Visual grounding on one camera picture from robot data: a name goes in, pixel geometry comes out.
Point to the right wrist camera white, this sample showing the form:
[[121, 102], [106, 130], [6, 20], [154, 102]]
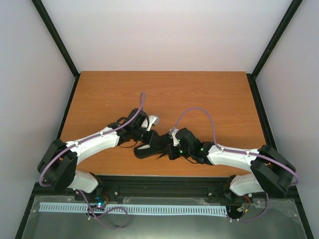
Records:
[[172, 132]]

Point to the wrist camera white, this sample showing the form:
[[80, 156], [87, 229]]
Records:
[[150, 121], [172, 132]]

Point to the left controller board with leds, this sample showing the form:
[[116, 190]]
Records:
[[98, 203]]

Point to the right wiring connector bundle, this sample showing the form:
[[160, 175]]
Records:
[[243, 209]]

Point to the left black frame post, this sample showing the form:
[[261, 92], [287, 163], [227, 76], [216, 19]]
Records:
[[45, 17]]

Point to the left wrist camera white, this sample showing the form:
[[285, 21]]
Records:
[[150, 121]]

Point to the light blue cable duct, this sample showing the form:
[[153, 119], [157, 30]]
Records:
[[140, 210]]

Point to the black frame post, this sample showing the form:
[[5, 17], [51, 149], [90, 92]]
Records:
[[285, 21], [45, 17]]

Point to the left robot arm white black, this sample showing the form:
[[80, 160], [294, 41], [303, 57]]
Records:
[[58, 166]]

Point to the right black frame post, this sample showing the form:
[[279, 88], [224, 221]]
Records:
[[285, 21]]

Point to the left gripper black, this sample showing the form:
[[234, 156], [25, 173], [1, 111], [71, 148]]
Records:
[[151, 141]]

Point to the black aluminium frame base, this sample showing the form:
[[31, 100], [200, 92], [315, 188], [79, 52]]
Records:
[[214, 190]]

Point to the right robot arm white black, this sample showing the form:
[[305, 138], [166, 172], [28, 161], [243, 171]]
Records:
[[268, 171]]

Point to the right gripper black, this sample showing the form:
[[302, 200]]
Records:
[[172, 154]]

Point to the black canvas shoe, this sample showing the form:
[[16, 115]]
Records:
[[143, 151]]

